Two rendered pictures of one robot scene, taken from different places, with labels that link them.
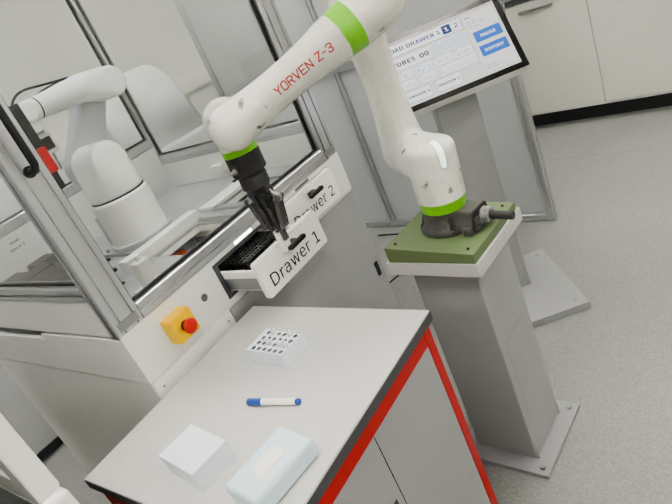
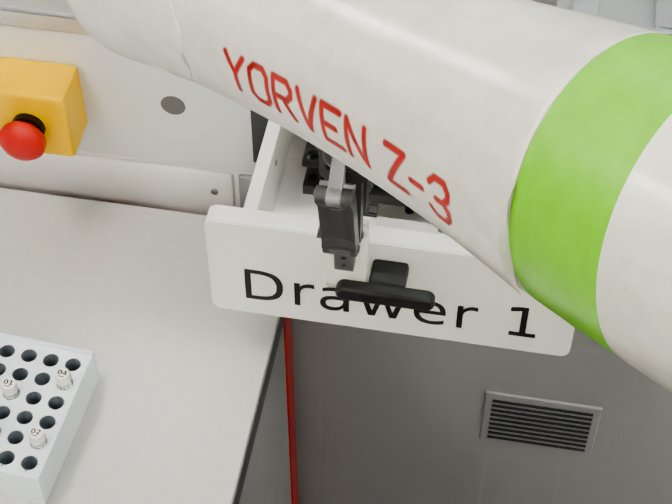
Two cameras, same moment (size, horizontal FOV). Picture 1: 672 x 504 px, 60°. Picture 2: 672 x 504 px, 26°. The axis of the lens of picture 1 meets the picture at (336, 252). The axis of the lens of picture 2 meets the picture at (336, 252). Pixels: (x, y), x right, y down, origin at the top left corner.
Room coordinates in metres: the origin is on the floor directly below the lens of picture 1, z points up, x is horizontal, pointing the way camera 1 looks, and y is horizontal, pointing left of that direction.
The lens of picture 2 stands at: (1.07, -0.45, 1.76)
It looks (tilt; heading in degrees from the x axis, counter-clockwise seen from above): 50 degrees down; 57
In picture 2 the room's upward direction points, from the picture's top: straight up
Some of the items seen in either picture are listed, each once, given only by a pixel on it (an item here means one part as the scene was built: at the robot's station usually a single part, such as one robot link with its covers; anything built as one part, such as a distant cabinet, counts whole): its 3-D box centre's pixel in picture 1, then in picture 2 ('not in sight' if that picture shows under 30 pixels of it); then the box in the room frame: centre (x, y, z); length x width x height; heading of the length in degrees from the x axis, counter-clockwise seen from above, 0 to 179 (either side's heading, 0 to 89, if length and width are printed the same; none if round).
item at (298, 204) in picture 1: (311, 201); not in sight; (1.82, 0.01, 0.87); 0.29 x 0.02 x 0.11; 137
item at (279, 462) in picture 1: (272, 469); not in sight; (0.82, 0.26, 0.78); 0.15 x 0.10 x 0.04; 128
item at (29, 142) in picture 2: (189, 325); (24, 136); (1.32, 0.41, 0.88); 0.04 x 0.03 x 0.04; 137
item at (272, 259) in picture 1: (291, 252); (391, 281); (1.49, 0.11, 0.87); 0.29 x 0.02 x 0.11; 137
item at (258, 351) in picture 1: (276, 346); (21, 416); (1.21, 0.22, 0.78); 0.12 x 0.08 x 0.04; 43
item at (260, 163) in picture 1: (245, 163); not in sight; (1.45, 0.12, 1.16); 0.12 x 0.09 x 0.06; 137
